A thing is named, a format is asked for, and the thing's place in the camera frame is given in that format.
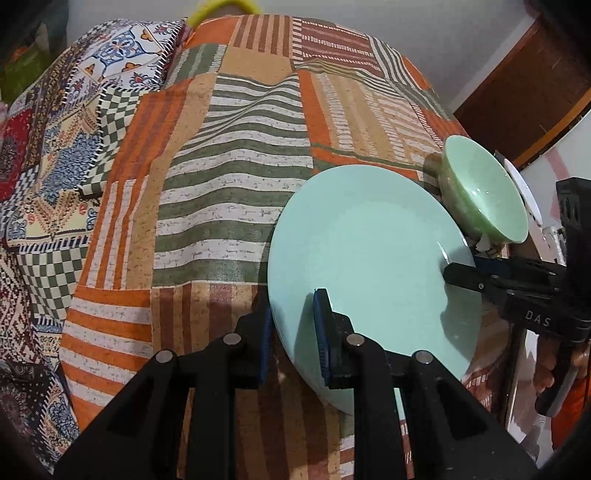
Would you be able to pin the white plate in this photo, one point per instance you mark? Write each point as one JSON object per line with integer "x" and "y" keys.
{"x": 524, "y": 194}

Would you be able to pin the patterned patchwork quilt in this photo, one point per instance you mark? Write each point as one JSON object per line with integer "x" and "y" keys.
{"x": 55, "y": 161}

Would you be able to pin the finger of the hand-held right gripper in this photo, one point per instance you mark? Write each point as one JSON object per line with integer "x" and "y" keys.
{"x": 489, "y": 261}
{"x": 466, "y": 277}

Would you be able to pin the yellow foam tube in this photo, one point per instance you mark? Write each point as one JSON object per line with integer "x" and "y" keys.
{"x": 207, "y": 7}

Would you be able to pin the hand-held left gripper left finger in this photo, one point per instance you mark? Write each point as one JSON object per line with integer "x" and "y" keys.
{"x": 265, "y": 341}

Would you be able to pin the brown wooden door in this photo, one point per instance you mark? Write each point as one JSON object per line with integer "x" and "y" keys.
{"x": 521, "y": 92}

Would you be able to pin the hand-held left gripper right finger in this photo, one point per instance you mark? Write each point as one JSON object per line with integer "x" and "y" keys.
{"x": 321, "y": 337}

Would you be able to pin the wooden wardrobe with white doors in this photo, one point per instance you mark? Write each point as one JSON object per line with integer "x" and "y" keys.
{"x": 554, "y": 157}

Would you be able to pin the mint green plate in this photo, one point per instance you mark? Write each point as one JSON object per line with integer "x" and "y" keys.
{"x": 369, "y": 230}

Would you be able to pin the person's right hand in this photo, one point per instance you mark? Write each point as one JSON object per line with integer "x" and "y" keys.
{"x": 545, "y": 369}

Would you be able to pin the green bowl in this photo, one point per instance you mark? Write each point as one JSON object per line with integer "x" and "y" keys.
{"x": 480, "y": 184}

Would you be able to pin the orange striped patchwork bedspread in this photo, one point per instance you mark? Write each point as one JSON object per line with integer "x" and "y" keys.
{"x": 207, "y": 207}

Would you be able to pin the green box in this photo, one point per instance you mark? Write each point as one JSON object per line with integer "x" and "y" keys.
{"x": 25, "y": 64}

